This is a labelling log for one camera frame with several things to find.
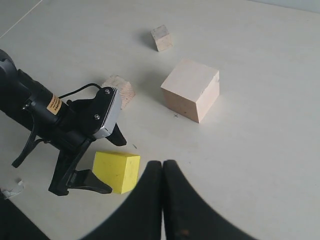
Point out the white paper scrap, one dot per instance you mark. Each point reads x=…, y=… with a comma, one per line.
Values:
x=16, y=190

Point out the medium ridged wooden cube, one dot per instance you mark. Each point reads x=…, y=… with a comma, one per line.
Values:
x=124, y=88

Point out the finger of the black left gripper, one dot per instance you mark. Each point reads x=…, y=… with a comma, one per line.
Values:
x=116, y=137
x=86, y=180

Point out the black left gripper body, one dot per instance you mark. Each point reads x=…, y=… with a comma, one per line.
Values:
x=61, y=132

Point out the large light wooden cube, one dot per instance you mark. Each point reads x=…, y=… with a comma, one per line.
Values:
x=191, y=89

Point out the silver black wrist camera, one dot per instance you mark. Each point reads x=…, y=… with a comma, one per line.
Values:
x=107, y=106

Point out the yellow cube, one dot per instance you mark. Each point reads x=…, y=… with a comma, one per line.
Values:
x=117, y=169

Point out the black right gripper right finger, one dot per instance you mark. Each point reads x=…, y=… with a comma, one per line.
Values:
x=187, y=216

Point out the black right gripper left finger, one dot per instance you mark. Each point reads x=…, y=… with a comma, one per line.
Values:
x=140, y=216

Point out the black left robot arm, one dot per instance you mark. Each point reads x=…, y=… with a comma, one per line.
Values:
x=18, y=88

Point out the small pale wooden cube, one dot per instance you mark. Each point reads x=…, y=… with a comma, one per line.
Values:
x=162, y=38

